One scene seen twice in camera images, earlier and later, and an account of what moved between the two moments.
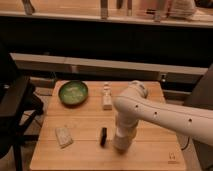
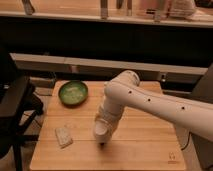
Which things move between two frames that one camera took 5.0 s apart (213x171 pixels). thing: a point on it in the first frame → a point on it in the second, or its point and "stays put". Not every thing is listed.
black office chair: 18,107 stays put
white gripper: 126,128 → 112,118
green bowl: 73,93 stays put
